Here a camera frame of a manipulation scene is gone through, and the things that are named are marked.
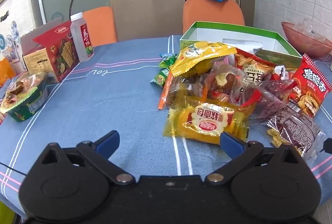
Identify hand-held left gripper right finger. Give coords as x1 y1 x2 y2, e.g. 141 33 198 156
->
205 132 301 186

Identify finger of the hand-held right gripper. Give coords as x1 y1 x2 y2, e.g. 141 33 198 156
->
321 137 332 154

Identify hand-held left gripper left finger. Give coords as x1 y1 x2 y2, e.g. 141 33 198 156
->
39 130 135 186

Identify yellow bread packet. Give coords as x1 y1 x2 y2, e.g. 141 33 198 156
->
163 95 256 145

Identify dark purple snack packet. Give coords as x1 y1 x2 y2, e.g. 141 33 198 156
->
266 106 325 159

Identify dark red snack packet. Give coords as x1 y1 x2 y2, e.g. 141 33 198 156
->
255 79 301 121

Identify clear packet of brown snack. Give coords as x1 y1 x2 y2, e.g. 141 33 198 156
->
205 65 247 100

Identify red cartoon snack bag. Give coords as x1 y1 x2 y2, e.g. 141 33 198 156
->
289 53 332 118

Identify orange-edged clear nut packet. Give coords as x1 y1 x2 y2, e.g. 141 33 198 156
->
159 72 203 110

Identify red white snack packet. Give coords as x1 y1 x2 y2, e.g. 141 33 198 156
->
235 49 277 84

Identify green snack packet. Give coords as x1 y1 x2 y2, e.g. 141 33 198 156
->
150 68 172 88

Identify small red white candy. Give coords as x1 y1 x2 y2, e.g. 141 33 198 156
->
271 64 292 80

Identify yellow snack bag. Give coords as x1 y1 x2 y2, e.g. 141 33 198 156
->
170 42 238 77

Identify small green candy packet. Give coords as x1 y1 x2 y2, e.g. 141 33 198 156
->
159 52 179 69

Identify green cardboard box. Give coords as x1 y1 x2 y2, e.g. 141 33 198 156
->
180 21 303 71

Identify blue striped tablecloth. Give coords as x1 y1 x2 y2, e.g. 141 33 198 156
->
0 34 332 217

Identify instant noodle bowl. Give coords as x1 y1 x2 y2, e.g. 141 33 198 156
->
0 72 49 123

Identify red cracker box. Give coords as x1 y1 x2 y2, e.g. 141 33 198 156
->
20 17 81 84

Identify white juice bottle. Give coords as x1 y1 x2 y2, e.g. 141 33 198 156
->
70 12 95 63

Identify pink plastic bowl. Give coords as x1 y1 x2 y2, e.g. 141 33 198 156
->
281 21 332 59

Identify orange chair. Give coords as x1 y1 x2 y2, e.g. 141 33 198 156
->
82 6 118 47
182 0 245 35

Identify clear plastic bags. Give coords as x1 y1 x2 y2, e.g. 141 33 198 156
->
296 17 332 44

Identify orange packet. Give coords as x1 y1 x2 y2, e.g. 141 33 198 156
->
0 58 16 87

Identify black cable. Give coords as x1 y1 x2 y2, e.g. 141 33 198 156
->
0 162 28 176

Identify brown paper bag blue handles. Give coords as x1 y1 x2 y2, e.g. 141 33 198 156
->
109 0 186 43

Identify blue white wall stickers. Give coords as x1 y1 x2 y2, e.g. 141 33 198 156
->
0 20 22 63

